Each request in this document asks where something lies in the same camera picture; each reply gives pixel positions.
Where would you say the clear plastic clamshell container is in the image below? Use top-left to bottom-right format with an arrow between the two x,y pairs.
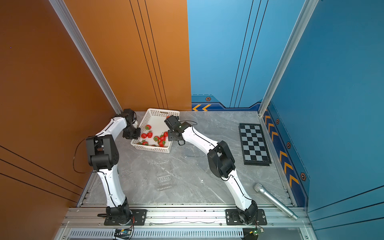
156,161 -> 174,191

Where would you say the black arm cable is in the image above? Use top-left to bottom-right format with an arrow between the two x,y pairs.
73,137 -> 100,175

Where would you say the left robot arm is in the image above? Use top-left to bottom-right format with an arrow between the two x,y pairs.
86,109 -> 141,226

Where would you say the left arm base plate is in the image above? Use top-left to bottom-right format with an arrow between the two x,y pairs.
104,209 -> 147,227

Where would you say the green circuit board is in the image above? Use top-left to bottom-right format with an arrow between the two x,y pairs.
113,229 -> 133,240
242,228 -> 265,240

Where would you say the green circuit board left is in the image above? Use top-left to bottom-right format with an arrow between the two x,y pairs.
113,229 -> 133,240

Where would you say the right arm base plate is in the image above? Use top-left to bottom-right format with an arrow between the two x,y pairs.
225,209 -> 268,226

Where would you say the silver microphone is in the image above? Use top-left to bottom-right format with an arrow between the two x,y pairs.
254,183 -> 298,221

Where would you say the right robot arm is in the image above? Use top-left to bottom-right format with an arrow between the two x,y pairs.
165,115 -> 259,225

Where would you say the black white chessboard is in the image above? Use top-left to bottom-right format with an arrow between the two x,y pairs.
239,123 -> 272,166

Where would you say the green circuit board right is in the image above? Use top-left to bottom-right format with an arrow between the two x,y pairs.
242,228 -> 265,240

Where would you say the white perforated plastic basket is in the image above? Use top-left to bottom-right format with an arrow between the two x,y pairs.
131,108 -> 180,154

